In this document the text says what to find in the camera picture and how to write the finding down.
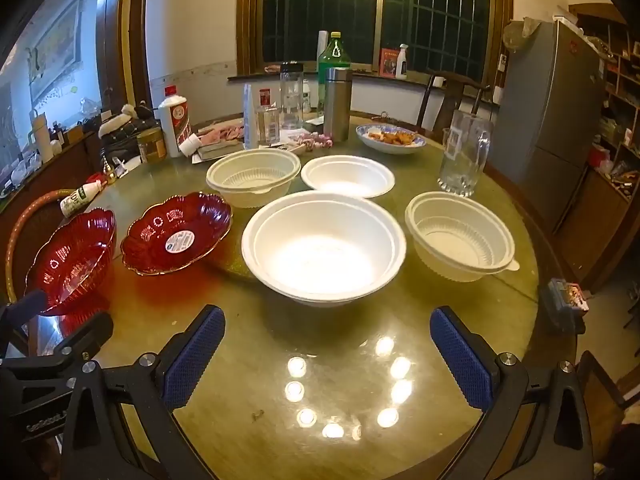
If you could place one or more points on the white spray bottle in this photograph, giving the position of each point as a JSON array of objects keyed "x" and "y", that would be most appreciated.
[{"x": 402, "y": 62}]

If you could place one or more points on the red plastic lid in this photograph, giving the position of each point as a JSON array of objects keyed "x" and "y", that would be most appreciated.
[{"x": 95, "y": 178}]

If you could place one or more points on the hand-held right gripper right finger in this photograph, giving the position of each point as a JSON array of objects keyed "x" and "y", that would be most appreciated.
[{"x": 462, "y": 360}]

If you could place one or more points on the blue patterned plate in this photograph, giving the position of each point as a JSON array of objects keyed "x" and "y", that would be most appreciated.
[{"x": 370, "y": 144}]

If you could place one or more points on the small gold gourd ornament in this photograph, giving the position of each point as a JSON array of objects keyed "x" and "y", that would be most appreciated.
[{"x": 109, "y": 172}]

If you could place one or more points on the printed paper sheet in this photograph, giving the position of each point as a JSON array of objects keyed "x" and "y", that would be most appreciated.
[{"x": 296, "y": 136}]

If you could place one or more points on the old book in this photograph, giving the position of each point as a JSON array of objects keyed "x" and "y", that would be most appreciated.
[{"x": 217, "y": 151}]

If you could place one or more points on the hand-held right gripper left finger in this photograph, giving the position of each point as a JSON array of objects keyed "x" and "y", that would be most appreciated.
[{"x": 192, "y": 355}]

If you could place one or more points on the white bottle green label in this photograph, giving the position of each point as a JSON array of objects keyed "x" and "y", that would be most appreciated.
[{"x": 80, "y": 201}]

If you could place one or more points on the brown jar gold lid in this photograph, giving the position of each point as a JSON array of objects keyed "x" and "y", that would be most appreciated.
[{"x": 151, "y": 146}]

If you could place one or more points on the white wall switch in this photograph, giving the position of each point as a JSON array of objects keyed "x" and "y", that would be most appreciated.
[{"x": 503, "y": 62}]

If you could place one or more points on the wooden door frame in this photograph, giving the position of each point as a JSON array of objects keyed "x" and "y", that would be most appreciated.
[{"x": 131, "y": 35}]

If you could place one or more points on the small clear glass bottle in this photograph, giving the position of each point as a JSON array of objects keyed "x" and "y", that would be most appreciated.
[{"x": 268, "y": 122}]

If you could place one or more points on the glass beer mug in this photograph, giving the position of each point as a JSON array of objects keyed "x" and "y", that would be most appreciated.
[{"x": 462, "y": 160}]

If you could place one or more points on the clear bottle black lid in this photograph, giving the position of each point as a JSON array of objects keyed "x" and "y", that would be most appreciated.
[{"x": 291, "y": 100}]

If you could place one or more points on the small white foam bowl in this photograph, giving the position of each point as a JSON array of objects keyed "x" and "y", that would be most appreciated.
[{"x": 347, "y": 177}]

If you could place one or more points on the pink item on windowsill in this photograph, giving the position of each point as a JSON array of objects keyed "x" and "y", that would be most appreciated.
[{"x": 274, "y": 67}]

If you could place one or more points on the pink wrapped candies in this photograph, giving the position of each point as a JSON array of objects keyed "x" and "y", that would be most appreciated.
[{"x": 312, "y": 142}]

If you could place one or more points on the orange yellow hoop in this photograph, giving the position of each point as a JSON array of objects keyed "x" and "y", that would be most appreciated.
[{"x": 22, "y": 225}]

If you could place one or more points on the wooden framed window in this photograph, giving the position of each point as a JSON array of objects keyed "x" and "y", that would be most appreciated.
[{"x": 380, "y": 10}]

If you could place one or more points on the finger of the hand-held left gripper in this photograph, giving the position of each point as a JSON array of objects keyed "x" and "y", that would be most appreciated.
[
  {"x": 22, "y": 306},
  {"x": 85, "y": 332}
]

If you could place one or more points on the framed wall painting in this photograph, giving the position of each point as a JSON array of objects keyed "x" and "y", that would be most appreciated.
[{"x": 55, "y": 50}]

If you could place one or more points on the wooden shelf unit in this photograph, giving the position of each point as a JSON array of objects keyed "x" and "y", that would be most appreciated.
[{"x": 622, "y": 110}]

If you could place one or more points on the wooden windowsill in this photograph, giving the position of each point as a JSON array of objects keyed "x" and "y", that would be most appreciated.
[{"x": 370, "y": 80}]

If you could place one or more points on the white tall thermos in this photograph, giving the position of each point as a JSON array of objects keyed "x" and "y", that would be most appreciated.
[{"x": 42, "y": 137}]

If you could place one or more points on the red box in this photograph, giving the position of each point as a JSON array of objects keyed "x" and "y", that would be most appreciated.
[{"x": 388, "y": 62}]

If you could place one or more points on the white liquor bottle red label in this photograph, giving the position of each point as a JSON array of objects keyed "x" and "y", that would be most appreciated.
[{"x": 175, "y": 120}]

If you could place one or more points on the red scalloped plastic plate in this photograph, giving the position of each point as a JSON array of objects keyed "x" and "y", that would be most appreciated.
[{"x": 70, "y": 265}]

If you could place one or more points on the fried food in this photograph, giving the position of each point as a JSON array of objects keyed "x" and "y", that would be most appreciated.
[{"x": 395, "y": 137}]

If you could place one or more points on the grey refrigerator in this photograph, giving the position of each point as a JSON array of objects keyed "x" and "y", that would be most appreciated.
[{"x": 550, "y": 120}]

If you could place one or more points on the large white foam bowl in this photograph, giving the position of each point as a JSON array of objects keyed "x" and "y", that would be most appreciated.
[{"x": 320, "y": 255}]

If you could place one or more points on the red scalloped plate white sticker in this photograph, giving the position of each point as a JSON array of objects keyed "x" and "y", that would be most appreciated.
[{"x": 170, "y": 235}]

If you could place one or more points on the large green plastic bottle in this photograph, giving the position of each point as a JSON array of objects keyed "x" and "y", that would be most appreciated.
[{"x": 334, "y": 55}]

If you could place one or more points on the plastic bag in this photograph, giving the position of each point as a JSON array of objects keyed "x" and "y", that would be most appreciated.
[{"x": 520, "y": 32}]

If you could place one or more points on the small white cup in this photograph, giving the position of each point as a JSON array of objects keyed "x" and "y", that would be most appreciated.
[{"x": 189, "y": 146}]

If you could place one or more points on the wooden chair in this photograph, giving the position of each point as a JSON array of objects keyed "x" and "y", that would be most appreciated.
[
  {"x": 600, "y": 385},
  {"x": 430, "y": 95}
]

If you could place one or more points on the wooden sideboard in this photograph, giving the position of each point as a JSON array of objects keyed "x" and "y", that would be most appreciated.
[{"x": 45, "y": 175}]

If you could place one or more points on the stainless steel thermos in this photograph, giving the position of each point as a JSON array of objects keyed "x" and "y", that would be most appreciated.
[{"x": 337, "y": 105}]

